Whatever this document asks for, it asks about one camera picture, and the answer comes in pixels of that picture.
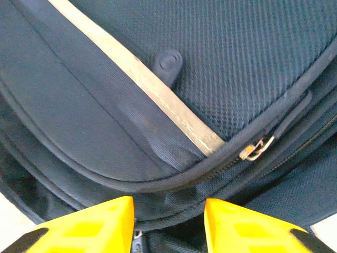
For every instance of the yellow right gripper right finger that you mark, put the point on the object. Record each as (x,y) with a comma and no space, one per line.
(250,232)

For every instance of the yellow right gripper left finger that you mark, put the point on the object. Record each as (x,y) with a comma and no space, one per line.
(92,232)

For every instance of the navy blue student backpack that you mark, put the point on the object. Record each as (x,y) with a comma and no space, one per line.
(184,92)

